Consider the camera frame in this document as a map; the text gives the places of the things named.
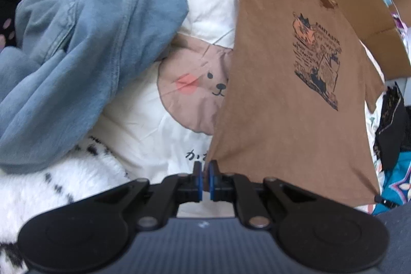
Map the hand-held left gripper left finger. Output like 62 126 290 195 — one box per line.
95 161 203 227

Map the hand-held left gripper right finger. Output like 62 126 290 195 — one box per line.
208 160 317 229

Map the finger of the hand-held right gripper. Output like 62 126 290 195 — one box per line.
374 194 399 208

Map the brown printed t-shirt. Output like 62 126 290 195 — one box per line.
189 0 386 209

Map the black leopard-trim garment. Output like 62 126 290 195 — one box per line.
373 81 409 171

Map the white bear-print blanket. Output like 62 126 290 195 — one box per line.
87 0 411 220

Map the white fluffy black-spotted blanket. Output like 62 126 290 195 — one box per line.
0 135 136 274

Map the blue denim shirt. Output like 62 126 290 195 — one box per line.
0 0 190 176

